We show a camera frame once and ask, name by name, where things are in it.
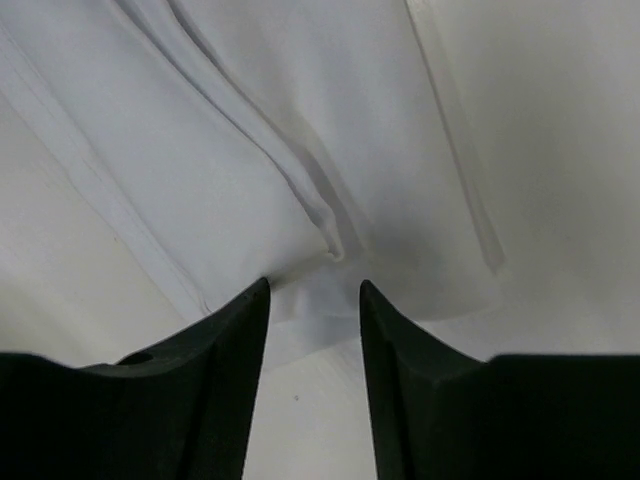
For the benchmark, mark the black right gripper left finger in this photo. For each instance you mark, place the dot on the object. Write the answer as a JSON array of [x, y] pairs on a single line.
[[179, 409]]

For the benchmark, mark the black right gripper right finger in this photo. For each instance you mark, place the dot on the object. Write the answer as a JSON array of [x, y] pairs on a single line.
[[438, 414]]

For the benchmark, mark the white fabric skirt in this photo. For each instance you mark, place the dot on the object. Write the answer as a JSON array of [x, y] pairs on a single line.
[[224, 141]]

